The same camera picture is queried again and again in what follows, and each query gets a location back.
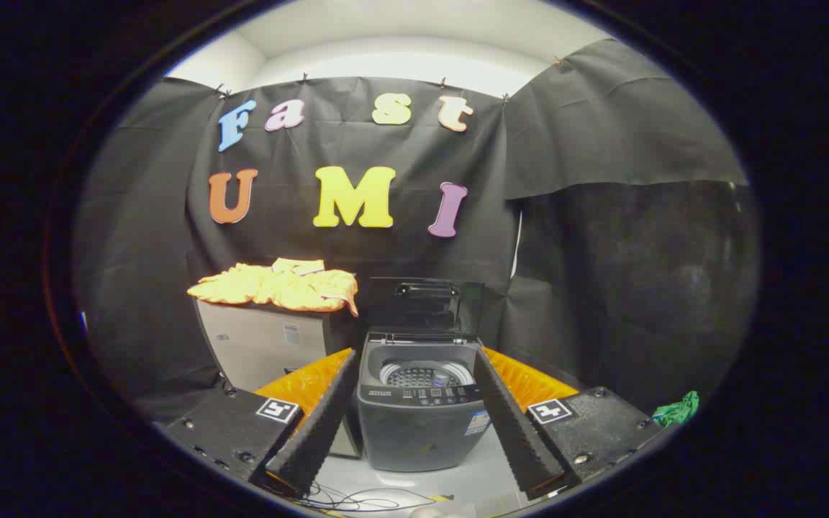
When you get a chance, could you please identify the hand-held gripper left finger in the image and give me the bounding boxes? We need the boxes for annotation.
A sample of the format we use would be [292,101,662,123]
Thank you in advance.
[163,348,359,499]

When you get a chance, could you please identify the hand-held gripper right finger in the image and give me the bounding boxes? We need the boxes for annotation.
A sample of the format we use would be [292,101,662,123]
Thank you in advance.
[474,347,663,501]

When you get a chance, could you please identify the grey washing machine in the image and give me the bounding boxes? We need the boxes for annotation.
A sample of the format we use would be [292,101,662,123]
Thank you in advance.
[357,332,491,473]

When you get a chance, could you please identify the orange polo shirt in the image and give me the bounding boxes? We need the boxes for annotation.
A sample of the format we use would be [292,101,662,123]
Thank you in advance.
[187,258,359,317]

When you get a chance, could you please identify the grey metal cabinet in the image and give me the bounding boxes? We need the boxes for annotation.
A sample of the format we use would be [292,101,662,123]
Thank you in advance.
[194,296,363,460]

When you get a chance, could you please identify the green cloth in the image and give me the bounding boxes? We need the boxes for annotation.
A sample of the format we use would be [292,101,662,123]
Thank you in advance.
[651,391,700,429]

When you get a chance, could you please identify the black backdrop cloth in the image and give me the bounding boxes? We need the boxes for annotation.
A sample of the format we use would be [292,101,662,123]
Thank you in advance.
[73,37,761,425]

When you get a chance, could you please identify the thin black cables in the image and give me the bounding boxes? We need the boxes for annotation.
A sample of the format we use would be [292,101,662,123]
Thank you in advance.
[292,482,451,513]

